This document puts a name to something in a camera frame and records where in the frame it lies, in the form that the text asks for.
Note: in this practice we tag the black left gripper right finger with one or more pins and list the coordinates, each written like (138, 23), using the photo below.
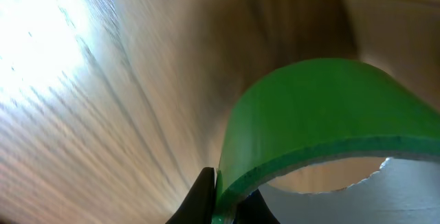
(253, 210)

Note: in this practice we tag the green tape roll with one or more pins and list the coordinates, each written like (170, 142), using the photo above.
(316, 111)

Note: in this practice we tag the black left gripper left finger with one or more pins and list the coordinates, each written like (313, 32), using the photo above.
(197, 207)

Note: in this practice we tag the cardboard box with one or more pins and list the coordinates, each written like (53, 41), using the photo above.
(400, 37)

